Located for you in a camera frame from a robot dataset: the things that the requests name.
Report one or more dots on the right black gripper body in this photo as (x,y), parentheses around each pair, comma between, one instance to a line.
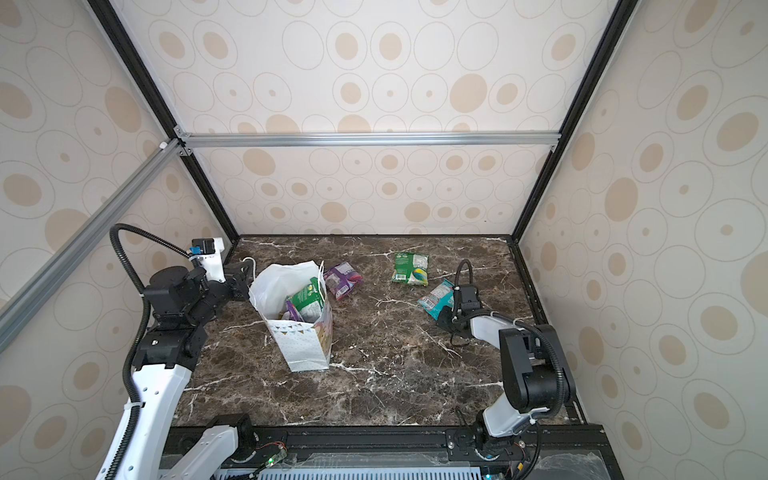
(450,319)

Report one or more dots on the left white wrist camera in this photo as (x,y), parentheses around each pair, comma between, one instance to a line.
(207,254)

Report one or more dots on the white paper gift bag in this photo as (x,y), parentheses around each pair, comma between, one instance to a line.
(304,346)

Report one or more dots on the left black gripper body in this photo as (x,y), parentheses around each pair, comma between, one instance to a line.
(216,294)

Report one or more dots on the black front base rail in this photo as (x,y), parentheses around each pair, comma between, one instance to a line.
(227,451)

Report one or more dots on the black right frame post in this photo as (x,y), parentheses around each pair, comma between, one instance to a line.
(606,46)

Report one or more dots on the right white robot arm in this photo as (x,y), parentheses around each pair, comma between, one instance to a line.
(536,378)

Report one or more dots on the small purple snack bag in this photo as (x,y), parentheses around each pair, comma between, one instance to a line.
(342,279)

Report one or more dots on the green snack bag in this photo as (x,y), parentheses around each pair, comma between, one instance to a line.
(310,301)
(410,269)

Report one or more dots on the black frame post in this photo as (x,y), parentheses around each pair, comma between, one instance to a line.
(107,16)
(606,46)

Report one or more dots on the horizontal aluminium back bar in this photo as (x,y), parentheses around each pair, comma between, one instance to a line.
(379,139)

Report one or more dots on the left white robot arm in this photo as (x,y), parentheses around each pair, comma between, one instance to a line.
(182,302)

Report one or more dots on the black left frame post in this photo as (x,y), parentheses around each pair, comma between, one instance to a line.
(107,16)

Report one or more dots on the teal snack bag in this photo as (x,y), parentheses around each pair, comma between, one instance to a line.
(440,297)

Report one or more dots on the diagonal aluminium left bar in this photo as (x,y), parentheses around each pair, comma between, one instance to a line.
(36,292)

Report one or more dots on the large purple snack bag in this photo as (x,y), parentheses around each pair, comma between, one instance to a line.
(291,313)

